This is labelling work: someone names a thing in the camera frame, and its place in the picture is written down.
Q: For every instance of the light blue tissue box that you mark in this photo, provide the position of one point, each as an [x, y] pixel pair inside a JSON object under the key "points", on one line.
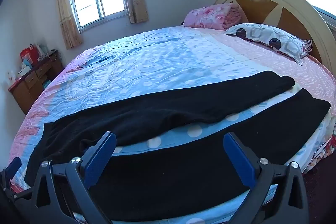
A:
{"points": [[25, 70]]}

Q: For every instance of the blue pink dotted bed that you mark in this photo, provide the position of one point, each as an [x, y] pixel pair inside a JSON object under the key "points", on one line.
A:
{"points": [[157, 61]]}

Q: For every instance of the cream wooden headboard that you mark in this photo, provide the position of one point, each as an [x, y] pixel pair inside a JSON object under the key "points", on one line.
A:
{"points": [[252, 11]]}

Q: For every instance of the pale paper bag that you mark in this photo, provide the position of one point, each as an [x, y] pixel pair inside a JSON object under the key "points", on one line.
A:
{"points": [[42, 49]]}

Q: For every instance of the red gift bag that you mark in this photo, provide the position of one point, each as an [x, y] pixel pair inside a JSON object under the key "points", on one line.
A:
{"points": [[29, 54]]}

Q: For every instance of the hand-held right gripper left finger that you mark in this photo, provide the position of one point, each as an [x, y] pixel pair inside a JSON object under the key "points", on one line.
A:
{"points": [[101, 154]]}

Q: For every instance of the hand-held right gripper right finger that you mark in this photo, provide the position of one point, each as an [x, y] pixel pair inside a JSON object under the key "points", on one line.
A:
{"points": [[239, 158]]}

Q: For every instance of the black pants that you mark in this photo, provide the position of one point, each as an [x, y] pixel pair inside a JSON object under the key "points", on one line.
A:
{"points": [[183, 169]]}

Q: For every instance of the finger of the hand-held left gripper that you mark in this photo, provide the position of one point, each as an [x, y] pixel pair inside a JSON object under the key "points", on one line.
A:
{"points": [[13, 164], [18, 195]]}

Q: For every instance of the wooden desk with drawers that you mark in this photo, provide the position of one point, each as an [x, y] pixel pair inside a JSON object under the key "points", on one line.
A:
{"points": [[23, 92]]}

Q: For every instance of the pink floral folded blanket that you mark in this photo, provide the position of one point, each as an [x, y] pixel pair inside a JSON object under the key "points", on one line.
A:
{"points": [[207, 15]]}

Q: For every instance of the small white printed box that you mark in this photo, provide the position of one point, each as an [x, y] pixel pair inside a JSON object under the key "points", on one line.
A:
{"points": [[11, 77]]}

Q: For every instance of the grey patterned pillow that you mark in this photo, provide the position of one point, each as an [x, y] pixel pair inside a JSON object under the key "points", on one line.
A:
{"points": [[262, 35]]}

